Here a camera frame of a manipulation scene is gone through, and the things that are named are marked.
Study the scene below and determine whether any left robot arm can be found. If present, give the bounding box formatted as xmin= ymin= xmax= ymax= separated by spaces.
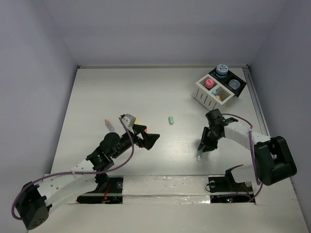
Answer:
xmin=11 ymin=124 xmax=160 ymax=231

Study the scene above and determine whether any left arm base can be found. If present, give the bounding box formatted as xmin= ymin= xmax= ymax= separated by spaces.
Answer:
xmin=76 ymin=176 xmax=123 ymax=204

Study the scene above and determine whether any green cap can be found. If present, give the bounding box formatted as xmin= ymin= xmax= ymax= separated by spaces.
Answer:
xmin=168 ymin=116 xmax=174 ymax=125

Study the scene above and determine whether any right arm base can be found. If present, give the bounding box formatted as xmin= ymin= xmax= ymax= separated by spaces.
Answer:
xmin=205 ymin=165 xmax=255 ymax=204

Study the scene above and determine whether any black and white organizer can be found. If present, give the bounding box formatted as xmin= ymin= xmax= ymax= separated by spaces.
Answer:
xmin=191 ymin=68 xmax=246 ymax=111

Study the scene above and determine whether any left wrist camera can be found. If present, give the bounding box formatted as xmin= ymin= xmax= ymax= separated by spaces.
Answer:
xmin=119 ymin=114 xmax=136 ymax=129

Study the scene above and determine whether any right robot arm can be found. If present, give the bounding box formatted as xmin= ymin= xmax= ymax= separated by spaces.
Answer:
xmin=198 ymin=109 xmax=297 ymax=186

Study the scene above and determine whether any blue lid jar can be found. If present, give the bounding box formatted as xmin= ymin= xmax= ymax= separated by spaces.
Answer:
xmin=215 ymin=64 xmax=229 ymax=78

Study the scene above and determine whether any foil tape strip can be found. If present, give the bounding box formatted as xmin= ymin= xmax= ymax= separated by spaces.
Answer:
xmin=122 ymin=175 xmax=210 ymax=205

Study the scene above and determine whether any pink cap bottle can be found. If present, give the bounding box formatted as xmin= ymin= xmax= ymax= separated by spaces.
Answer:
xmin=204 ymin=78 xmax=214 ymax=90

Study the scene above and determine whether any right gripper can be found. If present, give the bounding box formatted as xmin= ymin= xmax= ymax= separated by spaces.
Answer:
xmin=198 ymin=126 xmax=222 ymax=152

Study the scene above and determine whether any clear jar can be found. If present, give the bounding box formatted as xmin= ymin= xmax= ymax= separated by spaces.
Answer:
xmin=228 ymin=79 xmax=241 ymax=90

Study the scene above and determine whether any green marker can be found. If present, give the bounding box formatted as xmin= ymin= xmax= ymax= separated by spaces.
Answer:
xmin=196 ymin=150 xmax=202 ymax=161

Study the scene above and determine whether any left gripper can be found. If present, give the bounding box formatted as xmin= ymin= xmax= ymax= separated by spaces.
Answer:
xmin=111 ymin=124 xmax=158 ymax=159

